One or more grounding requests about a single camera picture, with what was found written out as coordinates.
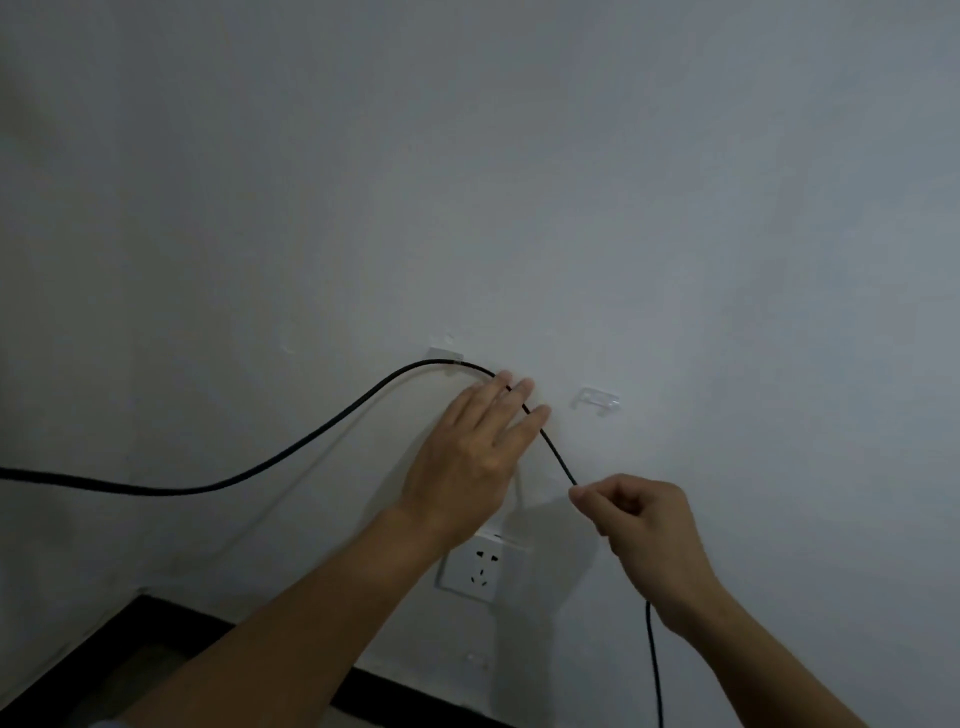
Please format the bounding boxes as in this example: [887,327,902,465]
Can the person's right hand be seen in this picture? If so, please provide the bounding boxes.
[569,474,726,636]

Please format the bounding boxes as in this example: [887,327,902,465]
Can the person's left hand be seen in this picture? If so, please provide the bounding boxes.
[396,370,554,546]

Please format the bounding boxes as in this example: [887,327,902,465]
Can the black cable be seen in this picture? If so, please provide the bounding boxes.
[0,359,666,728]

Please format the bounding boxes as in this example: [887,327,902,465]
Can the person's right forearm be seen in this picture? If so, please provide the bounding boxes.
[651,577,873,728]

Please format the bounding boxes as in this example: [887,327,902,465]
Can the person's left forearm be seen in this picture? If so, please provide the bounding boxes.
[90,506,474,728]

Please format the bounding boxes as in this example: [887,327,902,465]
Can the black baseboard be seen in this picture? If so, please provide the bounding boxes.
[0,592,519,728]

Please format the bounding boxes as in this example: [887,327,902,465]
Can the white wall socket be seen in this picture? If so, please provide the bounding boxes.
[435,528,531,607]

